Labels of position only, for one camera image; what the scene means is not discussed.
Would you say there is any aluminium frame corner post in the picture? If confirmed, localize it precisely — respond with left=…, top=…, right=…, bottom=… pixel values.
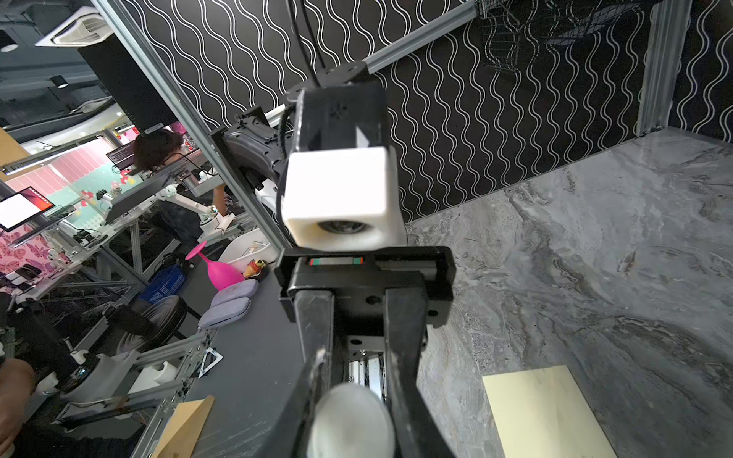
left=636, top=0, right=693, bottom=137

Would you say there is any black wire basket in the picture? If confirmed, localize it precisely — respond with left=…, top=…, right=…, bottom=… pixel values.
left=475, top=0, right=655, bottom=73

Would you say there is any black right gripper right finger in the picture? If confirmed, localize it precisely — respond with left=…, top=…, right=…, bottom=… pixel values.
left=387, top=368, right=454, bottom=458

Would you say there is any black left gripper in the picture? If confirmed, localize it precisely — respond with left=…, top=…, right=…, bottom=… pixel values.
left=274, top=246, right=456, bottom=401

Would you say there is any cream envelope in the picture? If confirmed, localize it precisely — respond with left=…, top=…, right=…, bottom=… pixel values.
left=482, top=366, right=616, bottom=457

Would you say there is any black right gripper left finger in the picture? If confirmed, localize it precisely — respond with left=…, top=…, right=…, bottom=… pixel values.
left=256, top=348, right=329, bottom=458

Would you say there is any pink plastic goblet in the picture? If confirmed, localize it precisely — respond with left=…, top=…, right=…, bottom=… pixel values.
left=185, top=242, right=244, bottom=291

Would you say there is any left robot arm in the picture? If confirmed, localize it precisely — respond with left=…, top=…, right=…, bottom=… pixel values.
left=212, top=80, right=455, bottom=399

